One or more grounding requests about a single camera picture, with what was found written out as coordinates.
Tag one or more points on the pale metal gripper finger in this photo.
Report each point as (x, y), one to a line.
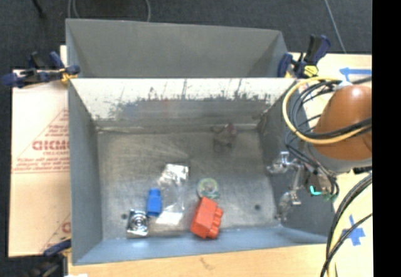
(283, 164)
(288, 203)

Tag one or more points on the pale green round disc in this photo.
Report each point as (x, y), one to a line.
(207, 187)

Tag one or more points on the orange toy building brick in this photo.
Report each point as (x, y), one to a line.
(206, 217)

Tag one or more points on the clear plastic bag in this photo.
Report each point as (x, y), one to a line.
(175, 188)

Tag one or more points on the blue small block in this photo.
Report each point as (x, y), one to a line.
(154, 202)

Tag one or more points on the grey metal bin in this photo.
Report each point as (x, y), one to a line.
(131, 156)

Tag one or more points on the silver square metal part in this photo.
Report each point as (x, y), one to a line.
(137, 223)

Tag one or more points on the brown cardboard board, red print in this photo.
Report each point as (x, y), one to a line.
(37, 144)

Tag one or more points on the black cylinder on white bracket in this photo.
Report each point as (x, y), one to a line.
(363, 170)

